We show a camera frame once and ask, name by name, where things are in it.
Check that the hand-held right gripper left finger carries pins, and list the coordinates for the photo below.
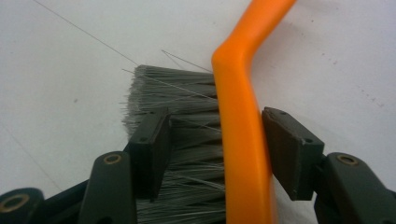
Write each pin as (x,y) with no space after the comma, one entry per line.
(151,149)

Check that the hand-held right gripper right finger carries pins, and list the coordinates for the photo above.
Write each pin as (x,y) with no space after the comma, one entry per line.
(289,155)

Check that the orange brush with grey bristles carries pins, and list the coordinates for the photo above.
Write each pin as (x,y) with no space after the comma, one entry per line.
(239,124)

